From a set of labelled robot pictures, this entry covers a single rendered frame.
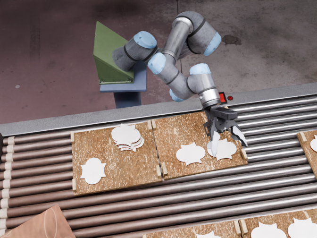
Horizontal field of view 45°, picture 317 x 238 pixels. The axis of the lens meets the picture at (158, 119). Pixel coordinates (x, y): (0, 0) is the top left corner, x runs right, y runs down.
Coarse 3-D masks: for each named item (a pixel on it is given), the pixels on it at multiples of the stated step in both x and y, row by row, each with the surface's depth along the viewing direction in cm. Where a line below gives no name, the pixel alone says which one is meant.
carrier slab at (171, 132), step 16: (160, 128) 194; (176, 128) 194; (192, 128) 193; (160, 144) 188; (176, 144) 188; (240, 144) 187; (160, 160) 183; (176, 160) 182; (208, 160) 182; (224, 160) 182; (240, 160) 181; (176, 176) 177
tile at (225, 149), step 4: (220, 140) 187; (224, 140) 187; (220, 144) 186; (224, 144) 186; (228, 144) 186; (232, 144) 186; (220, 148) 184; (224, 148) 184; (228, 148) 184; (232, 148) 184; (208, 152) 183; (220, 152) 183; (224, 152) 183; (228, 152) 183; (232, 152) 183; (212, 156) 182; (216, 156) 182; (220, 156) 182; (224, 156) 182; (228, 156) 182
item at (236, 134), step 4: (232, 128) 142; (236, 128) 142; (232, 132) 141; (236, 132) 141; (240, 132) 142; (232, 136) 146; (236, 136) 142; (240, 136) 141; (240, 140) 142; (244, 140) 142; (244, 144) 142
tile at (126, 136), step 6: (114, 132) 188; (120, 132) 188; (126, 132) 188; (132, 132) 188; (138, 132) 188; (114, 138) 186; (120, 138) 186; (126, 138) 186; (132, 138) 186; (138, 138) 186; (120, 144) 185; (126, 144) 184
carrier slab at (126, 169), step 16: (112, 128) 195; (144, 128) 194; (80, 144) 189; (96, 144) 189; (112, 144) 189; (144, 144) 188; (80, 160) 184; (112, 160) 183; (128, 160) 183; (144, 160) 183; (80, 176) 178; (112, 176) 178; (128, 176) 178; (144, 176) 178; (80, 192) 173; (96, 192) 174
